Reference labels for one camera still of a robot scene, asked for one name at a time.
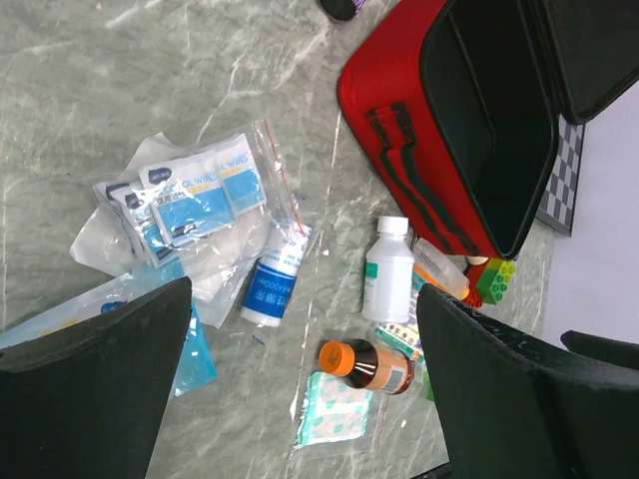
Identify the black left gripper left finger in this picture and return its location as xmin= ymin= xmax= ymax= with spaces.
xmin=1 ymin=278 xmax=192 ymax=478

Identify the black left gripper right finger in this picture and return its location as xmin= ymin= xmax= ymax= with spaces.
xmin=416 ymin=285 xmax=638 ymax=478

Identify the blue cotton swab pouch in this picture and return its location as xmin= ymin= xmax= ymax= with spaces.
xmin=1 ymin=259 xmax=218 ymax=397

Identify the plaster box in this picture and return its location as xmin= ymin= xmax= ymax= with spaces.
xmin=373 ymin=238 xmax=471 ymax=364

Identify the brown bottle orange cap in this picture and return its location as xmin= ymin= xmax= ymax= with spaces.
xmin=318 ymin=339 xmax=414 ymax=395

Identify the white plastic medicine bottle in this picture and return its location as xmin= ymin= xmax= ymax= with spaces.
xmin=361 ymin=216 xmax=414 ymax=323

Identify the blue white bandage roll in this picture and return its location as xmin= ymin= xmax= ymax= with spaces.
xmin=240 ymin=232 xmax=309 ymax=327

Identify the bag of alcohol wipes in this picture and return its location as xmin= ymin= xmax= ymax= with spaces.
xmin=70 ymin=119 xmax=311 ymax=327

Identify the red medicine kit case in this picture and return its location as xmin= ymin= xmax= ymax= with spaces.
xmin=337 ymin=0 xmax=638 ymax=259

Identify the toy brick car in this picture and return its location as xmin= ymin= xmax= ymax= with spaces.
xmin=462 ymin=256 xmax=516 ymax=308

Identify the black white chessboard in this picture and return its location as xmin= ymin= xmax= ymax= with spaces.
xmin=536 ymin=117 xmax=585 ymax=237

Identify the purple glitter toy microphone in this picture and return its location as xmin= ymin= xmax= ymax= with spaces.
xmin=317 ymin=0 xmax=366 ymax=23

